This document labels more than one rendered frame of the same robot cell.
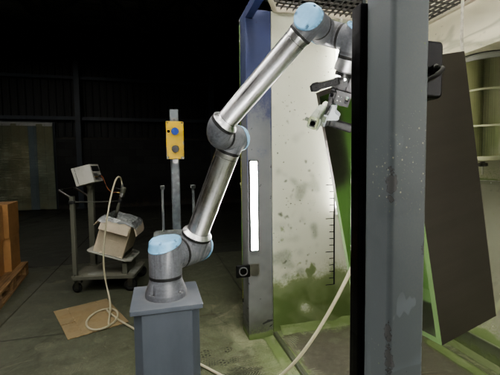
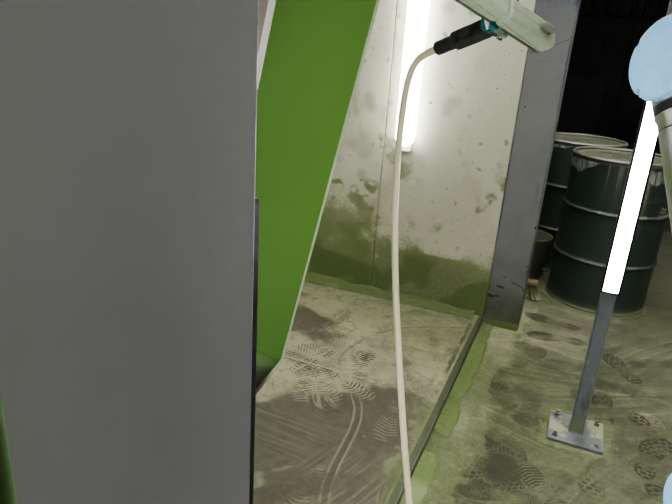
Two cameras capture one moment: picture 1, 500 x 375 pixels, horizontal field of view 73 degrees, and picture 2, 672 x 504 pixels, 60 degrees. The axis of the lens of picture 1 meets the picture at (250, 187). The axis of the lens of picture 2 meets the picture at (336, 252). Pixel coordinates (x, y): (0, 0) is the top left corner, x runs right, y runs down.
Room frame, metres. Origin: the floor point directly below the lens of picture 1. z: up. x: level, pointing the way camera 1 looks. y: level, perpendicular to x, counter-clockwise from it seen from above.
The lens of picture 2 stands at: (2.53, 0.22, 1.35)
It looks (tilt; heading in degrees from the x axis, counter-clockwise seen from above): 19 degrees down; 217
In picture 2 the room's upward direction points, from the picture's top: 4 degrees clockwise
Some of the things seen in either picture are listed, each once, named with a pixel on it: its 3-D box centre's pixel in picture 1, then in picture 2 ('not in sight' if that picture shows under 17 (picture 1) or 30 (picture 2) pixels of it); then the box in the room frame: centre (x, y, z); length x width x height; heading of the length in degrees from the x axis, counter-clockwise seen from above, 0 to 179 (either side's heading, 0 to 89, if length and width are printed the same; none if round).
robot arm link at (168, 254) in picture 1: (167, 254); not in sight; (1.56, 0.39, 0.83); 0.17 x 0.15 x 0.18; 147
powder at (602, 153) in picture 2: not in sight; (625, 158); (-1.09, -0.53, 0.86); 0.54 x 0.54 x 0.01
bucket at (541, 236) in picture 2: not in sight; (526, 254); (-1.15, -1.00, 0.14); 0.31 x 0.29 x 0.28; 15
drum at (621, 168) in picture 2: not in sight; (609, 229); (-1.09, -0.53, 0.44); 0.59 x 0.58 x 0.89; 30
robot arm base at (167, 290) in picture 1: (166, 284); not in sight; (1.56, 0.40, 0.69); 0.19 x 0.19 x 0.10
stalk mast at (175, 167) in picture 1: (176, 224); not in sight; (2.44, 0.53, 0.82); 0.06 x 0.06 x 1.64; 15
